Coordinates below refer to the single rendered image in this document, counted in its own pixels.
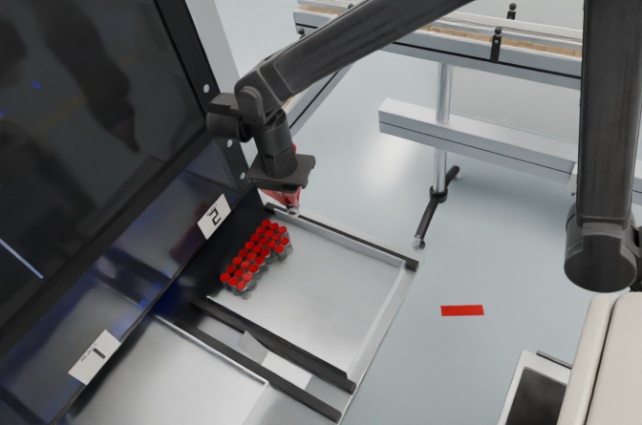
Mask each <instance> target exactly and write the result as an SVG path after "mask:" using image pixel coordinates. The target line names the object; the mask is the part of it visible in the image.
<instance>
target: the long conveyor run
mask: <svg viewBox="0 0 642 425"><path fill-rule="evenodd" d="M361 1H363V0H297V3H298V4H302V5H301V6H300V7H299V8H298V9H296V10H294V11H293V18H294V23H295V27H296V31H297V34H299V33H298V30H299V29H300V28H303V29H304V30H305V33H304V34H305V35H307V34H309V33H310V32H313V31H314V30H316V29H317V28H319V27H321V26H322V25H324V24H326V23H327V22H328V21H329V20H330V19H331V18H332V17H333V16H334V15H335V14H337V16H338V15H339V14H341V13H342V12H344V11H346V10H348V9H350V8H351V7H353V6H354V5H356V4H358V3H359V2H361ZM516 8H517V5H516V4H515V3H511V4H510V5H509V9H510V11H508V12H507V16H506V19H503V18H497V17H491V16H484V15H477V14H472V13H465V12H458V11H453V12H451V13H449V14H447V15H445V16H443V17H441V18H440V19H438V20H436V21H434V22H432V23H430V24H428V25H427V26H425V27H423V28H421V29H419V30H417V31H415V32H412V33H410V34H408V35H406V36H404V37H402V38H400V39H398V40H397V41H396V42H394V43H392V44H390V45H388V46H386V47H384V48H383V49H380V50H379V51H383V52H387V53H396V54H401V55H406V56H411V57H415V58H420V59H425V60H430V61H435V62H439V63H444V64H449V65H454V66H459V67H463V68H468V69H473V70H478V71H483V72H488V73H492V74H501V75H506V76H511V77H516V78H520V79H525V80H530V81H535V82H540V83H544V84H548V85H553V86H558V87H563V88H568V89H572V90H577V91H580V89H581V64H582V40H583V31H580V30H574V29H568V28H561V27H554V26H549V25H542V24H535V23H529V22H523V21H516V20H515V17H516V12H515V11H514V10H515V9H516Z"/></svg>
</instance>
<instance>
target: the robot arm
mask: <svg viewBox="0 0 642 425"><path fill-rule="evenodd" d="M474 1H476V0H363V1H361V2H359V3H358V4H356V5H354V6H353V7H351V8H350V9H348V10H346V11H344V12H342V13H341V14H339V15H338V16H336V17H334V19H332V20H330V21H329V22H327V23H326V24H324V25H322V26H321V27H319V28H317V29H316V30H314V31H313V32H310V33H309V34H307V35H305V36H304V37H302V38H301V39H299V40H297V41H295V42H292V43H290V44H289V45H287V46H286V47H285V48H283V49H281V50H278V51H276V52H274V53H272V54H271V55H269V56H267V57H266V58H264V59H263V60H261V61H260V62H259V63H258V64H257V65H256V66H254V67H253V68H252V69H251V70H250V71H249V72H248V73H246V74H245V75H244V76H243V77H242V78H240V79H239V80H238V81H237V82H236V84H235V86H234V94H232V93H220V94H219V95H217V96H216V97H215V98H214V99H213V100H211V101H210V102H209V103H208V104H207V105H206V108H207V116H206V128H207V131H208V133H209V134H210V135H211V136H213V137H217V138H225V139H230V140H234V141H239V142H243V143H247V142H249V141H251V139H252V138H254V141H255V144H256V147H257V150H258V153H257V155H256V157H255V159H254V161H253V162H252V164H251V166H250V168H249V170H248V172H247V174H246V176H247V179H248V181H249V182H251V180H255V184H256V187H257V188H258V189H260V190H261V192H263V193H265V194H266V195H268V196H270V197H272V198H273V199H275V200H276V201H278V202H279V203H281V204H282V205H283V206H285V205H286V202H285V197H287V198H288V199H289V201H290V202H291V203H292V205H293V206H294V207H297V206H298V203H299V200H300V192H301V186H302V189H305V188H306V187H307V185H308V182H309V175H310V171H311V169H313V168H314V166H315V163H316V161H315V156H313V155H304V154H296V153H295V150H294V146H293V142H292V138H291V133H290V129H289V123H288V119H287V115H286V112H285V111H284V110H283V109H282V108H281V107H282V106H283V105H284V104H285V103H286V102H287V101H288V100H289V99H290V98H291V97H293V96H296V95H298V94H300V93H301V92H303V91H305V90H306V89H307V88H309V86H311V85H312V84H314V83H315V82H316V83H317V82H318V81H319V80H321V79H323V78H325V77H327V76H329V75H331V74H334V73H336V72H337V71H339V70H341V69H343V68H345V67H347V66H349V65H351V64H353V63H354V62H356V61H358V60H360V59H362V58H364V57H366V56H367V55H369V54H371V53H374V52H376V51H378V50H380V49H383V48H384V47H386V46H388V45H390V44H392V43H394V42H396V41H397V40H398V39H400V38H402V37H404V36H406V35H408V34H410V33H412V32H415V31H417V30H419V29H421V28H423V27H425V26H427V25H428V24H430V23H432V22H434V21H436V20H438V19H440V18H441V17H443V16H445V15H447V14H449V13H451V12H453V11H456V10H457V9H459V8H461V7H463V6H465V5H467V4H469V3H471V2H474ZM583 11H584V15H583V40H582V64H581V89H580V99H579V101H580V103H579V106H580V114H579V138H578V163H577V176H576V178H577V181H576V183H577V188H576V202H575V203H574V204H573V205H572V206H571V208H570V209H569V211H568V214H567V222H566V233H567V238H566V250H565V260H564V272H565V274H566V276H567V277H568V279H569V280H570V281H571V282H572V283H573V284H574V285H576V286H578V287H580V288H583V289H585V290H588V291H592V292H598V293H612V292H617V291H621V290H623V289H626V288H628V287H629V288H630V291H629V292H642V225H641V226H639V227H636V226H635V219H634V216H633V214H632V211H631V198H632V187H633V179H634V170H635V163H636V155H637V146H638V139H639V130H640V122H641V115H642V0H584V3H583ZM276 191H278V192H281V193H282V196H281V195H280V194H279V193H277V192H276Z"/></svg>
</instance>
